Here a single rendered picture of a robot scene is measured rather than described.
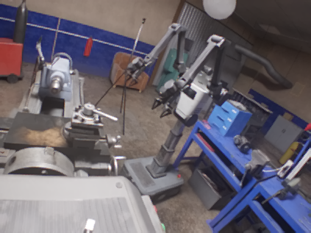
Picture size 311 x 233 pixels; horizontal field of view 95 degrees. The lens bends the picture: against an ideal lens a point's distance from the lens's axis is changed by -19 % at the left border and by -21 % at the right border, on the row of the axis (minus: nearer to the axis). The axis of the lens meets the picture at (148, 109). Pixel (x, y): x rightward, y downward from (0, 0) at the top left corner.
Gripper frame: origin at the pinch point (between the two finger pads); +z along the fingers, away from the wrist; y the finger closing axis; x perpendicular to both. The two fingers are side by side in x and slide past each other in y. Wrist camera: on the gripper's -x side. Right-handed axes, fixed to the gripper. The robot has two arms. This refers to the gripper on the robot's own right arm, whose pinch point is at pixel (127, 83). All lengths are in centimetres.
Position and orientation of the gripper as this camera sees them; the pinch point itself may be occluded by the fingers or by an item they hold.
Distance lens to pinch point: 145.2
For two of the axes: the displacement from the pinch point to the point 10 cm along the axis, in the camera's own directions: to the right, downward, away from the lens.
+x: 5.1, 4.6, 7.2
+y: 5.0, 5.2, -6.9
